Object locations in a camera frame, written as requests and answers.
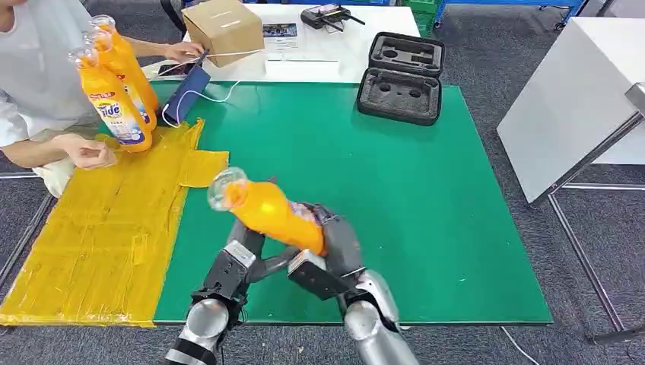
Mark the person's right hand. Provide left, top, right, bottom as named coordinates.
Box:
left=52, top=132, right=118, bottom=171

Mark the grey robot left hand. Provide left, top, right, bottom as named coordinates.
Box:
left=227, top=219, right=302, bottom=284

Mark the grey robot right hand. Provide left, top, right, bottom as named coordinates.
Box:
left=289, top=201, right=366, bottom=281

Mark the person's left hand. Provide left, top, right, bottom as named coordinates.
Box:
left=163, top=41, right=206, bottom=65

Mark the black smartphone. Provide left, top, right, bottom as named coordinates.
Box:
left=157, top=61, right=199, bottom=78

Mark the brown cardboard box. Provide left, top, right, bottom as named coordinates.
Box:
left=181, top=0, right=266, bottom=68

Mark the blue pouch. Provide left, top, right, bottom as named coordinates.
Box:
left=163, top=48, right=212, bottom=128

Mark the yellow plastic sheet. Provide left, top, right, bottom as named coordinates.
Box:
left=0, top=118, right=230, bottom=329

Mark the green table mat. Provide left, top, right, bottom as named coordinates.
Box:
left=98, top=79, right=554, bottom=326

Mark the person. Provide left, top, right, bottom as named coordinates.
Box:
left=0, top=0, right=205, bottom=198

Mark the flat white box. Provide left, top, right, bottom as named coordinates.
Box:
left=264, top=58, right=342, bottom=83

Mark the black remote controller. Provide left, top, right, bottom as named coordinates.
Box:
left=300, top=2, right=367, bottom=33

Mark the white table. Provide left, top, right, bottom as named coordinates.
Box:
left=142, top=2, right=422, bottom=84

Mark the black foam-lined case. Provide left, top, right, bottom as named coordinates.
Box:
left=356, top=30, right=447, bottom=128

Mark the green plastic crate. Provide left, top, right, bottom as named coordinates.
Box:
left=402, top=0, right=444, bottom=37

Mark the large white tabletop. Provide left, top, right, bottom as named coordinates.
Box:
left=495, top=16, right=645, bottom=205

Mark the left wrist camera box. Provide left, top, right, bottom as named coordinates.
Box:
left=192, top=240, right=258, bottom=304

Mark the thin white cable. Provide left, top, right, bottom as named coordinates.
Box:
left=160, top=80, right=243, bottom=130

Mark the grey metal floor rail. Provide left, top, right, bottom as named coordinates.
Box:
left=0, top=171, right=56, bottom=292

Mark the white floor cable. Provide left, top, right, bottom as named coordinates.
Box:
left=500, top=326, right=541, bottom=365

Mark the metal table frame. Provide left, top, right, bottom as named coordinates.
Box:
left=528, top=111, right=645, bottom=347

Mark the blue metal frame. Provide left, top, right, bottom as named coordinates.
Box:
left=436, top=0, right=590, bottom=27

